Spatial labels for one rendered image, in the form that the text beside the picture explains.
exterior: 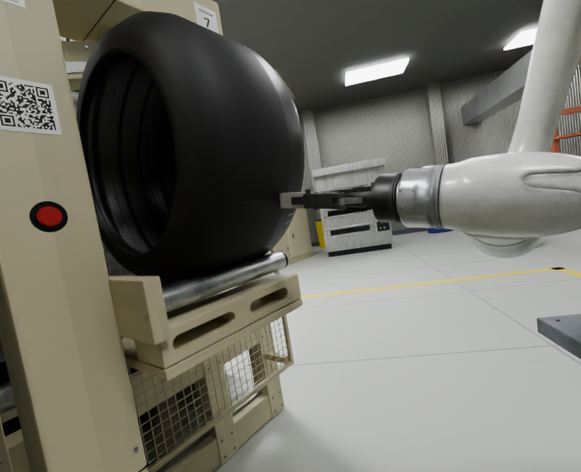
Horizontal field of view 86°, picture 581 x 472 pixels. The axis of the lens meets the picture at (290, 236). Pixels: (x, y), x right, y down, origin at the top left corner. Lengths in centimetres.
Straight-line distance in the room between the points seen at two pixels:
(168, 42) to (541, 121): 60
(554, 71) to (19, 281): 80
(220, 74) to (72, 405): 55
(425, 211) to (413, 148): 856
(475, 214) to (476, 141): 902
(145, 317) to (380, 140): 859
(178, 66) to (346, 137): 837
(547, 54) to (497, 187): 25
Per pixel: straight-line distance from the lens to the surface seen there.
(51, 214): 57
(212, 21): 133
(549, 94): 63
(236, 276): 64
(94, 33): 126
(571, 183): 44
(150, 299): 50
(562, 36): 63
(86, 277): 59
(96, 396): 62
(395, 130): 901
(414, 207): 46
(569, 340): 94
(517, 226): 45
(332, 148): 882
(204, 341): 58
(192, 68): 57
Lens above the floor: 101
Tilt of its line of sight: 4 degrees down
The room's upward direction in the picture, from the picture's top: 9 degrees counter-clockwise
